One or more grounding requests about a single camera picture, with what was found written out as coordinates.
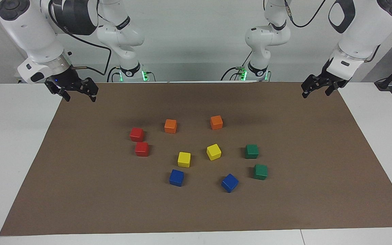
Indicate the green cube block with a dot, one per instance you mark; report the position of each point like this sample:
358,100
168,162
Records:
260,172
251,151

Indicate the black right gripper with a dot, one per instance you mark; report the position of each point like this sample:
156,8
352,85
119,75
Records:
68,80

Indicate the yellow cube block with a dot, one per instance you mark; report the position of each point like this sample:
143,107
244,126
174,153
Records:
213,151
184,159

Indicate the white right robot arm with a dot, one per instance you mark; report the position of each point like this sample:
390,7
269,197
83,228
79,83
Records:
29,30

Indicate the blue cube block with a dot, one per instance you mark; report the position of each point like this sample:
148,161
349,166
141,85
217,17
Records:
229,183
176,177

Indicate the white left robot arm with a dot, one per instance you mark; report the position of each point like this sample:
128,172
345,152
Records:
362,30

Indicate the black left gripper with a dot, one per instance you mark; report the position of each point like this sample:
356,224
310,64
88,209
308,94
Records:
322,81

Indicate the brown table mat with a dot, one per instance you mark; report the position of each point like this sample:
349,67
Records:
284,204

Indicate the orange cube block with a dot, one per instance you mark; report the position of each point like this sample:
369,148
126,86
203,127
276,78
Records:
170,126
216,122

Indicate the red cube block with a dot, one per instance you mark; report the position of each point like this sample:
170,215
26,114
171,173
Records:
136,134
142,149

